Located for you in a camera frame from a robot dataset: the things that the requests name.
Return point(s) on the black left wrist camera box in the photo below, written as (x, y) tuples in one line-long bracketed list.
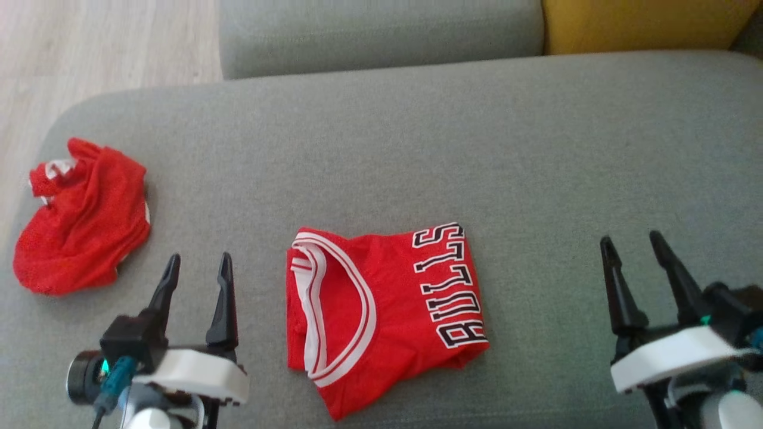
[(134, 339)]

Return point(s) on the red mesh basketball shorts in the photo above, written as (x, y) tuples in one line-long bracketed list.
[(83, 232)]

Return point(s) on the grey sofa armrest part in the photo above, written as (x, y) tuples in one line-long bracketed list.
[(750, 42)]

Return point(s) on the grey sofa back cushion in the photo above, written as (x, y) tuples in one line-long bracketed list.
[(381, 30)]

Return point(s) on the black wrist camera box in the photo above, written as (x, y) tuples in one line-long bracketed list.
[(134, 339), (733, 310)]

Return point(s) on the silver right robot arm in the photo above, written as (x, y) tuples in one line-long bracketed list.
[(715, 408)]

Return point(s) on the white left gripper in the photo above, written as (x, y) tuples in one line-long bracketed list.
[(197, 372)]

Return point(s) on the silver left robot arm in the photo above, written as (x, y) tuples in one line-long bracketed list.
[(149, 414)]

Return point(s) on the yellow cushion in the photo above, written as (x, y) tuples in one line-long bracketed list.
[(644, 24)]

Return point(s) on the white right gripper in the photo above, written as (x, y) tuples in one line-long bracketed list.
[(673, 354)]

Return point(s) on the grey sofa seat cushion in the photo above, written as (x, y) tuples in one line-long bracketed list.
[(417, 131)]

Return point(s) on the red white basketball jersey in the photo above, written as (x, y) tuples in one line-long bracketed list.
[(399, 298)]

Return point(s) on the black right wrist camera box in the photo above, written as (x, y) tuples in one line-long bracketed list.
[(733, 310)]

